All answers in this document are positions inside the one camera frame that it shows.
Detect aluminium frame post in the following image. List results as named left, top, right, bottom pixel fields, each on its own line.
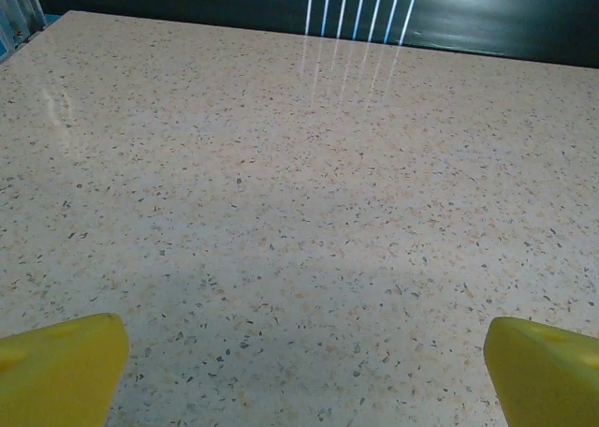
left=0, top=0, right=48, bottom=66

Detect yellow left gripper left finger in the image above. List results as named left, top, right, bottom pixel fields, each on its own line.
left=0, top=312, right=130, bottom=427

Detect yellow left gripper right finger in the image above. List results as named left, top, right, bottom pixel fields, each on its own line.
left=483, top=317, right=599, bottom=427

